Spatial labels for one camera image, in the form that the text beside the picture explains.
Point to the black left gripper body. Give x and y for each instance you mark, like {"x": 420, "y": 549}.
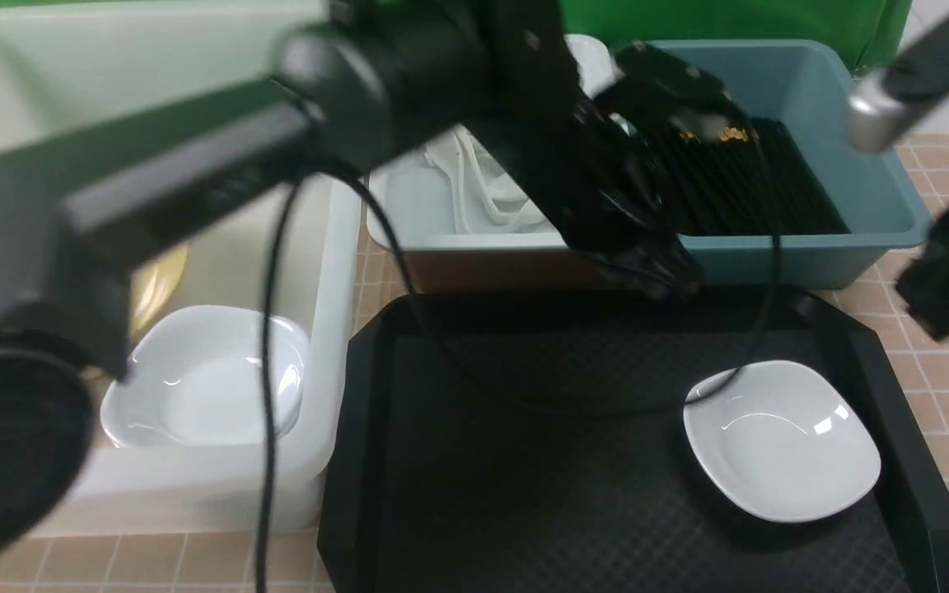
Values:
{"x": 581, "y": 159}

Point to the yellow noodle bowl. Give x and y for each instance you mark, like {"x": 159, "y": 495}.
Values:
{"x": 152, "y": 287}

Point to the pile of black chopsticks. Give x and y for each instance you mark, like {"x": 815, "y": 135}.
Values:
{"x": 747, "y": 182}

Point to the black plastic serving tray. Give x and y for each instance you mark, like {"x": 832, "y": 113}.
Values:
{"x": 436, "y": 486}

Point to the teal rectangular chopstick bin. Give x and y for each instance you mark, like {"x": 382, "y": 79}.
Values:
{"x": 805, "y": 85}

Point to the white rectangular spoon bin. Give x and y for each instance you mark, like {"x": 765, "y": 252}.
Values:
{"x": 417, "y": 200}

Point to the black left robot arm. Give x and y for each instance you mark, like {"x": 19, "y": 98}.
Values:
{"x": 81, "y": 212}

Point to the green cloth backdrop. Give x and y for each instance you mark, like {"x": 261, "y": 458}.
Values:
{"x": 135, "y": 42}

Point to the white square dish in bin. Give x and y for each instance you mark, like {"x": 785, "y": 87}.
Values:
{"x": 194, "y": 380}

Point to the white square dish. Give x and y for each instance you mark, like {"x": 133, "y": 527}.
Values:
{"x": 194, "y": 380}
{"x": 780, "y": 442}

